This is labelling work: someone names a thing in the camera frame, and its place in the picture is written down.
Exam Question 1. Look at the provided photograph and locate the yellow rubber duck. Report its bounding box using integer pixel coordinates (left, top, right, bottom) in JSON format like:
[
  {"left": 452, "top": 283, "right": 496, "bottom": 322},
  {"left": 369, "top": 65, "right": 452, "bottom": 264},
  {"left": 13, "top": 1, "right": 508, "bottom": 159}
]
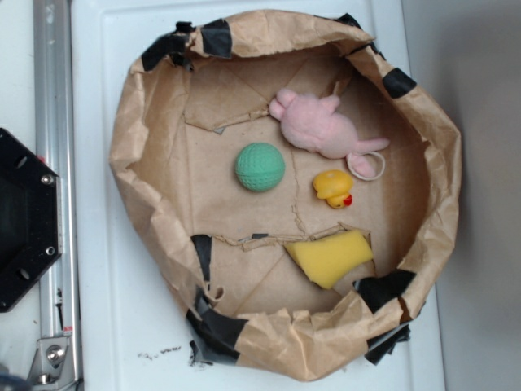
[{"left": 313, "top": 169, "right": 354, "bottom": 209}]

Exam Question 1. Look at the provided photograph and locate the yellow sponge piece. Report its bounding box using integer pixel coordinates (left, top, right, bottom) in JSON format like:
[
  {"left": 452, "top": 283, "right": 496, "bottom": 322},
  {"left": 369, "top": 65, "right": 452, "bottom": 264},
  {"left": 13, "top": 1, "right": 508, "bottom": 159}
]
[{"left": 284, "top": 230, "right": 373, "bottom": 289}]

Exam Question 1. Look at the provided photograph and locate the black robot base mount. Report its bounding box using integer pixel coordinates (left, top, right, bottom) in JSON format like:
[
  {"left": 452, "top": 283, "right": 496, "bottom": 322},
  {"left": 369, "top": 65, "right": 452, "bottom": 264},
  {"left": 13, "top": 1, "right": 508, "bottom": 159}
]
[{"left": 1, "top": 129, "right": 61, "bottom": 313}]

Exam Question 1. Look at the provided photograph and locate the green dimpled foam ball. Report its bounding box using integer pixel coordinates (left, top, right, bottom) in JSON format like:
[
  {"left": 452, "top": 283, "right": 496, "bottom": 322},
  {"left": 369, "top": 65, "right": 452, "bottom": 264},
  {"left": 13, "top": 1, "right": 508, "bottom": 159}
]
[{"left": 234, "top": 143, "right": 286, "bottom": 192}]

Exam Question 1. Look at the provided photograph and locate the aluminium extrusion rail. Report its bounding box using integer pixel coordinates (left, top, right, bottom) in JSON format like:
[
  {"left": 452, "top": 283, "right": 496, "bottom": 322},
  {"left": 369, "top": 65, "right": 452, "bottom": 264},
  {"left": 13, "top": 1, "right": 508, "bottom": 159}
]
[{"left": 33, "top": 1, "right": 84, "bottom": 390}]

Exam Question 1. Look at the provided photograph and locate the pink plush toy animal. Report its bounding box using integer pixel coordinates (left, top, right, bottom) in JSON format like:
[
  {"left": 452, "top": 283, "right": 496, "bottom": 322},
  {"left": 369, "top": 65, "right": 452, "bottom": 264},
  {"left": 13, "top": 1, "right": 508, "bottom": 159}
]
[{"left": 269, "top": 88, "right": 390, "bottom": 181}]

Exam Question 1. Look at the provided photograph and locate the brown paper bag bin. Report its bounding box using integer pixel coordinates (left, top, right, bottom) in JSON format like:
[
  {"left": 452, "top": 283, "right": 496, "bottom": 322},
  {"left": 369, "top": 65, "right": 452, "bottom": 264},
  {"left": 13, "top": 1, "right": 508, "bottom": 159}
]
[{"left": 109, "top": 10, "right": 462, "bottom": 381}]

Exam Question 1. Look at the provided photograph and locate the metal corner bracket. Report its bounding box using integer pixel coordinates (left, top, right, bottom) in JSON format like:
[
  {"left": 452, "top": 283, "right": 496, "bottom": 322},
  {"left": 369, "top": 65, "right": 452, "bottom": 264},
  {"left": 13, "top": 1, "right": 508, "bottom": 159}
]
[{"left": 27, "top": 336, "right": 74, "bottom": 390}]

